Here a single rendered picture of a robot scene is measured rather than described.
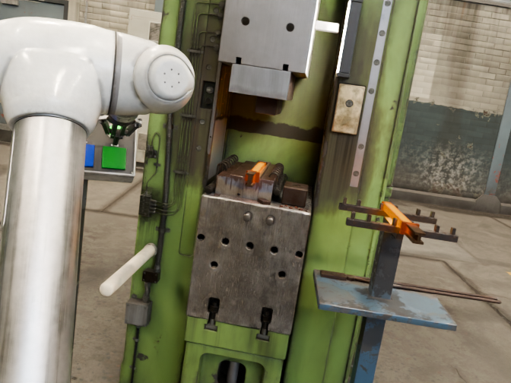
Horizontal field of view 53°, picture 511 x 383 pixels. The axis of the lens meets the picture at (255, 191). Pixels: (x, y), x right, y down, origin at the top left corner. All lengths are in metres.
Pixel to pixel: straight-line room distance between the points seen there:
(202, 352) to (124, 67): 1.35
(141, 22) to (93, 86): 6.46
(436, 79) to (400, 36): 6.15
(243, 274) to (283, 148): 0.67
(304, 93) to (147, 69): 1.50
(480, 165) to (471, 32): 1.92
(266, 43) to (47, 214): 1.20
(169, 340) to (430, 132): 6.42
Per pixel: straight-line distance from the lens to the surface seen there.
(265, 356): 1.94
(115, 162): 1.73
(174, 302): 2.14
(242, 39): 1.80
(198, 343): 1.97
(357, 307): 1.56
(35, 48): 0.81
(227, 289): 1.85
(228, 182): 1.81
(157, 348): 2.24
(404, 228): 1.47
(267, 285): 1.83
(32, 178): 0.75
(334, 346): 2.14
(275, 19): 1.79
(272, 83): 1.77
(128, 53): 0.83
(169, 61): 0.80
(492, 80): 8.37
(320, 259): 2.00
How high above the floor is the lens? 1.29
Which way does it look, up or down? 11 degrees down
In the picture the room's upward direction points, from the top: 9 degrees clockwise
